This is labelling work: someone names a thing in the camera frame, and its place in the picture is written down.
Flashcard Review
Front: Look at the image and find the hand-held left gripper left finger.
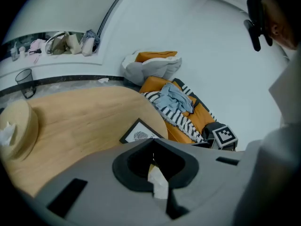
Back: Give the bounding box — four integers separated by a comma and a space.
112, 138, 155, 193

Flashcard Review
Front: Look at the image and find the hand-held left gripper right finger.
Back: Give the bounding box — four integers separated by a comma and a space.
153, 138, 200, 190

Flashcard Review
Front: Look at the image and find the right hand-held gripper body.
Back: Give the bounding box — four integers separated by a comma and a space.
191, 121, 239, 152

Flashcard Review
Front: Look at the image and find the black picture frame with print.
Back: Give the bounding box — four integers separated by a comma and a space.
119, 118, 164, 145

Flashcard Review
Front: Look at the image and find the crumpled white tissue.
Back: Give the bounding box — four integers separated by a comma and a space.
147, 163, 169, 200

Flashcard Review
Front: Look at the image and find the black and white striped blanket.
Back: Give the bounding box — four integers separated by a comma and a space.
143, 84, 217, 144

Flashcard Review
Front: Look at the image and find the light blue denim garment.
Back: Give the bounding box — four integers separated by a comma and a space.
153, 82, 195, 115

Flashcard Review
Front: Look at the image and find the person's grey clothing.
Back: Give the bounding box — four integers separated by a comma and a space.
231, 48, 301, 226

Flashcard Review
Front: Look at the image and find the grey and white pillow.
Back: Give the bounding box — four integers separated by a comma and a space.
120, 52, 183, 87

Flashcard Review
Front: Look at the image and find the orange cushion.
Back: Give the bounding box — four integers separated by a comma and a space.
134, 50, 178, 63

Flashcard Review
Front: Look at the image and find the round wooden tissue box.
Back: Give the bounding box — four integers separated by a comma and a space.
0, 99, 39, 162

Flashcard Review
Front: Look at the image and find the white tissue in round box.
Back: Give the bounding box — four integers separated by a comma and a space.
0, 121, 17, 147

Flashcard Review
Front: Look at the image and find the person's head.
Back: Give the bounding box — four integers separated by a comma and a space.
260, 0, 301, 51

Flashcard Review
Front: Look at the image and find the grey and pink bag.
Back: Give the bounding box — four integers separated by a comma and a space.
79, 29, 101, 57

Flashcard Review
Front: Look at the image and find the black mesh wastebasket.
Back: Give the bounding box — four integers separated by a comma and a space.
15, 68, 37, 99

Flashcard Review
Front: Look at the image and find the beige tote bag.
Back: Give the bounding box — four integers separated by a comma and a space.
45, 31, 82, 56

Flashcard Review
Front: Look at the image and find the clear plastic cup with straw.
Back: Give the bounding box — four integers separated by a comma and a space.
10, 41, 20, 62

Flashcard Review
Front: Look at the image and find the black head-mounted camera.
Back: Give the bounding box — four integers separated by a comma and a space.
243, 0, 274, 52

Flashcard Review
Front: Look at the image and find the black wall track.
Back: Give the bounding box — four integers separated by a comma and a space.
97, 0, 133, 38

